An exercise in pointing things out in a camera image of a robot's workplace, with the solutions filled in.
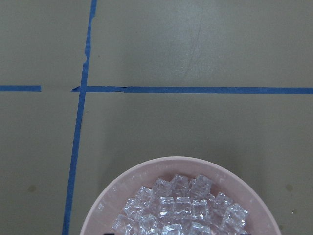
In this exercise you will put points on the pile of clear ice cubes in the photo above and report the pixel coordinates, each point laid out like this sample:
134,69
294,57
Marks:
182,206

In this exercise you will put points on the pink bowl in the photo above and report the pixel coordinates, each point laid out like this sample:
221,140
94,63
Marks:
110,202

